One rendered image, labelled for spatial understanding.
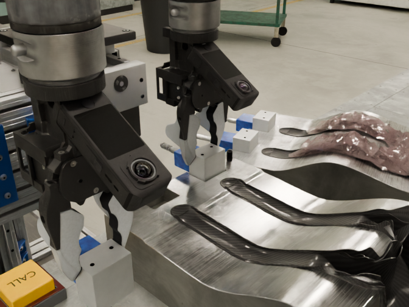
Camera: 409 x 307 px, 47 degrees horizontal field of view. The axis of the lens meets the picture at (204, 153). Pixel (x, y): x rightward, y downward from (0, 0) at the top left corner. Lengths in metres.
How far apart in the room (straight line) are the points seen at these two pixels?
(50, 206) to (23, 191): 0.65
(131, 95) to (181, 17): 0.35
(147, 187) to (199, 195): 0.34
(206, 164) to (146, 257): 0.19
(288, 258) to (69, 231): 0.27
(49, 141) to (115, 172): 0.10
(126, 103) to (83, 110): 0.58
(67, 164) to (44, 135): 0.05
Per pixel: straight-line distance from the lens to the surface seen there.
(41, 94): 0.42
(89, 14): 0.41
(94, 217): 2.29
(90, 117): 0.42
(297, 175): 0.86
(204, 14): 0.69
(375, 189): 0.84
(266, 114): 1.04
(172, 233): 0.66
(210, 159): 0.76
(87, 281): 0.51
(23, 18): 0.41
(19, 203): 1.11
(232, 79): 0.68
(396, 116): 1.33
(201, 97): 0.72
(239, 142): 0.93
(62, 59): 0.41
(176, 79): 0.72
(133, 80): 1.00
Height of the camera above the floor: 1.28
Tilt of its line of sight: 28 degrees down
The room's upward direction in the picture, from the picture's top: straight up
